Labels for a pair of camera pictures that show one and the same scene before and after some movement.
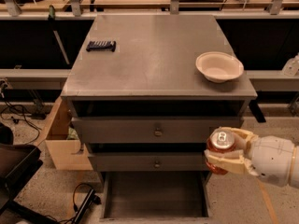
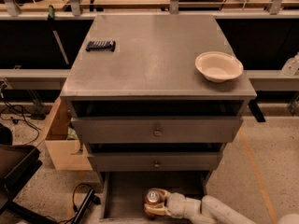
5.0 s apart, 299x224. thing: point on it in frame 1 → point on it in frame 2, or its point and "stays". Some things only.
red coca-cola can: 220,139 → 152,197
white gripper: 271,160 → 177,203
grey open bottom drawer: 155,197 stays
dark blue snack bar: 106,46 stays
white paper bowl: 218,66 stays
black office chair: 19,163 stays
